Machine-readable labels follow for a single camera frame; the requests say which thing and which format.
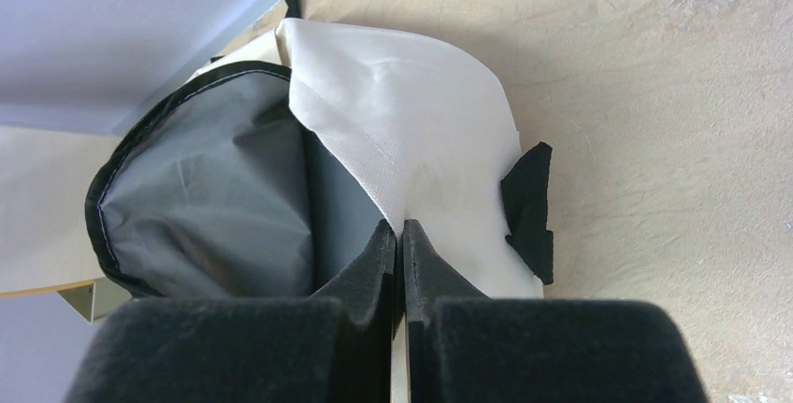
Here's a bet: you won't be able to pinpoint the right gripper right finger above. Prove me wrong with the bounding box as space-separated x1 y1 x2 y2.
402 220 707 402

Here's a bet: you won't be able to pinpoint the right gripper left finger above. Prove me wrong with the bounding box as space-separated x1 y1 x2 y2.
65 222 397 402

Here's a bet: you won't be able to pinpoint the beige canvas backpack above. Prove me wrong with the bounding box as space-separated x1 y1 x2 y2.
83 0 555 403

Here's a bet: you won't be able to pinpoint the round drawer cabinet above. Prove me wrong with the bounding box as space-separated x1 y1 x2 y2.
1 127 131 324

